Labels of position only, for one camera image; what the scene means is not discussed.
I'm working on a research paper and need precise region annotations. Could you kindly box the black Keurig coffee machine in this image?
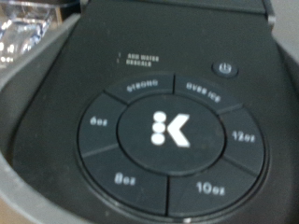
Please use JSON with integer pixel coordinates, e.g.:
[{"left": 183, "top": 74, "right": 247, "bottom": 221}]
[{"left": 0, "top": 0, "right": 299, "bottom": 224}]

